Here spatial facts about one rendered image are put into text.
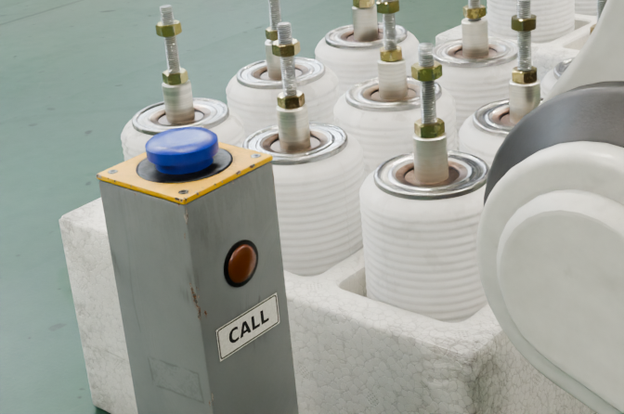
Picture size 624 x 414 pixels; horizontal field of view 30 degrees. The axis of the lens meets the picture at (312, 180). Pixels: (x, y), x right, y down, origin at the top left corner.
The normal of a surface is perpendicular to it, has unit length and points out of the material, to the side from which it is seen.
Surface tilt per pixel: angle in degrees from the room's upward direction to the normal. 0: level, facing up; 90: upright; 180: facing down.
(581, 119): 47
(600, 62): 90
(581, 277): 90
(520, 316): 90
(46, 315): 0
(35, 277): 0
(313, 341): 90
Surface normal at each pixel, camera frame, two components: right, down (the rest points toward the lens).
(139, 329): -0.64, 0.35
